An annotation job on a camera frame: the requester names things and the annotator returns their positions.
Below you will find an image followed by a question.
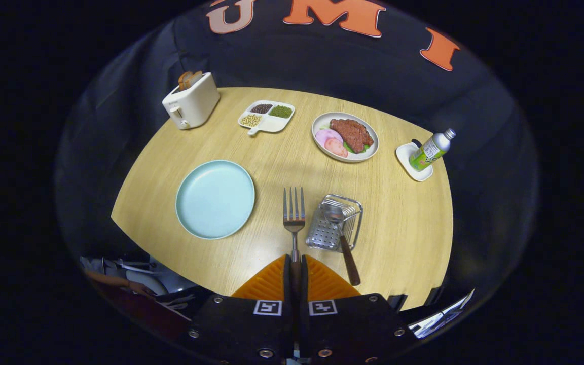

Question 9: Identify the metal fork with wooden handle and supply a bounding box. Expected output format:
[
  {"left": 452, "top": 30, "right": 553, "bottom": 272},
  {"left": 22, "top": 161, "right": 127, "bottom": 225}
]
[{"left": 283, "top": 187, "right": 307, "bottom": 295}]

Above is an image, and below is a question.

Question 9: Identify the white square coaster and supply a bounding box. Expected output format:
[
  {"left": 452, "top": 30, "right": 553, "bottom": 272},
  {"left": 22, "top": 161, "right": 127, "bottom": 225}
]
[{"left": 395, "top": 142, "right": 433, "bottom": 182}]

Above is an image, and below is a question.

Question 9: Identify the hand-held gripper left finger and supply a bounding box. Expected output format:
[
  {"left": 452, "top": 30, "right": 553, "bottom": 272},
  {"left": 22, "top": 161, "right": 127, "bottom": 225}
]
[{"left": 187, "top": 253, "right": 295, "bottom": 363}]

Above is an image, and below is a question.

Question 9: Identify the light blue plate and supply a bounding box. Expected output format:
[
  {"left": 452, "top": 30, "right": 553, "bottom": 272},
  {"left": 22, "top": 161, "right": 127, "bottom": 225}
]
[{"left": 175, "top": 160, "right": 256, "bottom": 240}]

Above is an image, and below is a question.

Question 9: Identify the silver bottle with green label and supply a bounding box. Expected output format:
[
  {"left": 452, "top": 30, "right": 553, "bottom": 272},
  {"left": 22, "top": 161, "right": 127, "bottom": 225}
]
[{"left": 409, "top": 128, "right": 457, "bottom": 171}]

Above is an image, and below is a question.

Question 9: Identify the white toaster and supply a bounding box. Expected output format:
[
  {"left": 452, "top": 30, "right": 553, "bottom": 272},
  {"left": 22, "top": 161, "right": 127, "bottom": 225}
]
[{"left": 162, "top": 72, "right": 221, "bottom": 130}]

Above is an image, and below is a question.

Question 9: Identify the white round plate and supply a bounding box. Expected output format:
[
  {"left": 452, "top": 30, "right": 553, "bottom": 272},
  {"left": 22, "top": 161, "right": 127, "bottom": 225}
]
[{"left": 311, "top": 112, "right": 380, "bottom": 163}]

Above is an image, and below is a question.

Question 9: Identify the deep pink ham slice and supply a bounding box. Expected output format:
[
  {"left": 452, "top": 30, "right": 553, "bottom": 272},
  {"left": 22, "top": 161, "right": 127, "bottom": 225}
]
[{"left": 324, "top": 138, "right": 348, "bottom": 158}]

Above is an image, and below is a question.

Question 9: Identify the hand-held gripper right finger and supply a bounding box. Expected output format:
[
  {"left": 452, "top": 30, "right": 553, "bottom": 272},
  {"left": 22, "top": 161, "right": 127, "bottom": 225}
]
[{"left": 300, "top": 254, "right": 410, "bottom": 363}]

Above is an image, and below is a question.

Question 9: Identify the metal wire basket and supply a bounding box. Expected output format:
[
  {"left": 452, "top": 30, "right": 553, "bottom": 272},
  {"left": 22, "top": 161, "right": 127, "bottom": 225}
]
[{"left": 306, "top": 194, "right": 364, "bottom": 252}]

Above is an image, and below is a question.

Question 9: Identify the grey and white cloth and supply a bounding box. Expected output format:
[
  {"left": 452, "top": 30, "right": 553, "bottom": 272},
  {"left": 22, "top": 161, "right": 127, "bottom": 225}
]
[{"left": 79, "top": 253, "right": 196, "bottom": 305}]

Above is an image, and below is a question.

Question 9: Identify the person's dark red clothing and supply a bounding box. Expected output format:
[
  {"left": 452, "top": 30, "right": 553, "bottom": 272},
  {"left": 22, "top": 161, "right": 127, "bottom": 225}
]
[{"left": 94, "top": 284, "right": 191, "bottom": 340}]

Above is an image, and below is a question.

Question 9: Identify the white divided tray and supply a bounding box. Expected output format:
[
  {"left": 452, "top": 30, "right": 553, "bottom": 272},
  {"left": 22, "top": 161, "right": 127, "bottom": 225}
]
[{"left": 237, "top": 100, "right": 296, "bottom": 136}]

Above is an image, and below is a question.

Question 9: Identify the brown steak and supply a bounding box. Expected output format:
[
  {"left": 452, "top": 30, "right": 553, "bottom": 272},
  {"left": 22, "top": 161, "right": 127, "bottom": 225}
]
[{"left": 330, "top": 119, "right": 375, "bottom": 153}]

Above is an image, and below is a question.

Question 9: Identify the metal spoon with wooden handle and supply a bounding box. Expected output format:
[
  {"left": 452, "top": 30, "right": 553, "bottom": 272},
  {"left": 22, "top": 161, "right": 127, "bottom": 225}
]
[{"left": 322, "top": 202, "right": 361, "bottom": 286}]

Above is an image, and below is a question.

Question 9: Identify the pale pink ham slice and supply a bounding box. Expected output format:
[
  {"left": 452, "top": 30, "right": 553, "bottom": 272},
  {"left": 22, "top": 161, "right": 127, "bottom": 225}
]
[{"left": 315, "top": 129, "right": 344, "bottom": 149}]

